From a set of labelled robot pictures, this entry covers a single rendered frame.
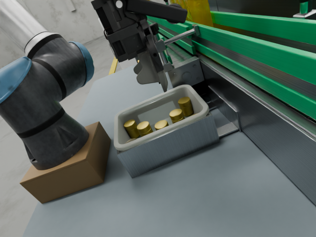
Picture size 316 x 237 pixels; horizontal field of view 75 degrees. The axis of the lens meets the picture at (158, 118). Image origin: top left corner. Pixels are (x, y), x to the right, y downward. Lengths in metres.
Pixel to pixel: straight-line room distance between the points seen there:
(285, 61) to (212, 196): 0.25
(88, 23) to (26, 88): 11.25
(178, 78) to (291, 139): 0.35
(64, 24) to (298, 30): 11.78
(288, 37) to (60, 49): 0.49
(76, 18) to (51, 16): 1.15
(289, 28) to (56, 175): 0.55
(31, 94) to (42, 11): 11.77
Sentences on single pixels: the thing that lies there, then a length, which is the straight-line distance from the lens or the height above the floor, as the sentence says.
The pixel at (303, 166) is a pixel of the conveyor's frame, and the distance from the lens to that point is 0.36.
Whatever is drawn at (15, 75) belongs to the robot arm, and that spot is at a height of 1.04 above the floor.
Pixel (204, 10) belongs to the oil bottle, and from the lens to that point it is 0.67.
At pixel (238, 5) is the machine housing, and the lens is 0.80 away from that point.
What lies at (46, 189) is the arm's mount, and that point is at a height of 0.79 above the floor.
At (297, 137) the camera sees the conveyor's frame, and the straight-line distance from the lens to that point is 0.33.
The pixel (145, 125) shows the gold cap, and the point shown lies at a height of 0.81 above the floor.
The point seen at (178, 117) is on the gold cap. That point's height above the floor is 0.81.
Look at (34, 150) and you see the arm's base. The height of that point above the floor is 0.89.
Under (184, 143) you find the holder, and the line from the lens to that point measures 0.46.
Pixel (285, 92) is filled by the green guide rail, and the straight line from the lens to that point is 0.34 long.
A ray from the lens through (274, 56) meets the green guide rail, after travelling 0.33.
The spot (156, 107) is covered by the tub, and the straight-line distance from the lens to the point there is 0.58.
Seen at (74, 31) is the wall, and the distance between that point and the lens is 11.94.
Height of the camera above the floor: 1.08
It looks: 31 degrees down
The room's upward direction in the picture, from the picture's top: 24 degrees counter-clockwise
